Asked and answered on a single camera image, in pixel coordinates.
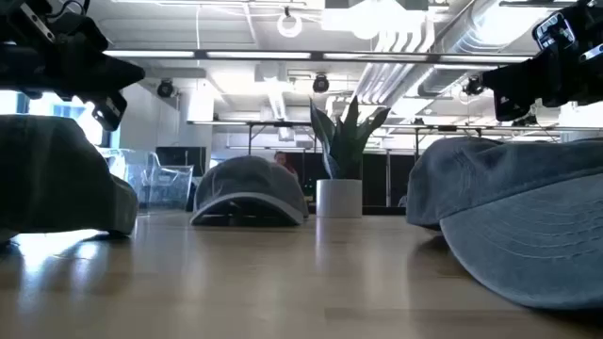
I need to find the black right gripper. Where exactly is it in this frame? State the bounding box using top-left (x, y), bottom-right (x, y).
top-left (481, 37), bottom-right (603, 122)

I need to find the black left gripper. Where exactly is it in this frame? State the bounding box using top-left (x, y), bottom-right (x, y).
top-left (0, 16), bottom-right (146, 133)

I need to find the dark green baseball cap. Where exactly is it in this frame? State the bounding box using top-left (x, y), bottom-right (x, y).
top-left (0, 114), bottom-right (139, 244)

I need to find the grey-blue denim baseball cap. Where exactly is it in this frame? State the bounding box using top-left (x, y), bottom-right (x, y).
top-left (189, 154), bottom-right (310, 227)
top-left (405, 136), bottom-right (603, 312)

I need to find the clear plastic bin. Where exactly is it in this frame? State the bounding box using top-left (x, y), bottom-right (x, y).
top-left (98, 147), bottom-right (195, 212)

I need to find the green snake plant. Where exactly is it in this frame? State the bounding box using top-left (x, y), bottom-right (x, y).
top-left (309, 95), bottom-right (392, 181)

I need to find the person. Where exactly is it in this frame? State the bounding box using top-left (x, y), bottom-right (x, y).
top-left (272, 150), bottom-right (299, 183)

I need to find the overhead light bar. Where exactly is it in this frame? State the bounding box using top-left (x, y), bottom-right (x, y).
top-left (101, 48), bottom-right (536, 66)

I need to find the white round plant pot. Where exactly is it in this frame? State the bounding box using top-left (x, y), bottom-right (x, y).
top-left (316, 178), bottom-right (364, 218)

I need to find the silver ventilation duct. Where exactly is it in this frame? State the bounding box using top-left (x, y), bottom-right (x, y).
top-left (416, 0), bottom-right (533, 98)

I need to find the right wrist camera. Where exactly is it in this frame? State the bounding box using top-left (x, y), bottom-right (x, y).
top-left (531, 11), bottom-right (579, 51)

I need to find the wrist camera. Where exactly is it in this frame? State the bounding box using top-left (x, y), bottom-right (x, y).
top-left (531, 11), bottom-right (579, 51)
top-left (0, 0), bottom-right (60, 46)

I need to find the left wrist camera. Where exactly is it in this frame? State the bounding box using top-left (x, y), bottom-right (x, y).
top-left (0, 0), bottom-right (60, 46)

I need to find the black aluminium table frame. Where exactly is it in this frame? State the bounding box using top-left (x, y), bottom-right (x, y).
top-left (308, 204), bottom-right (409, 217)

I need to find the white coiled ring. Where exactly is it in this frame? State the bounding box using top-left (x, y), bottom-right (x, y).
top-left (276, 7), bottom-right (303, 39)

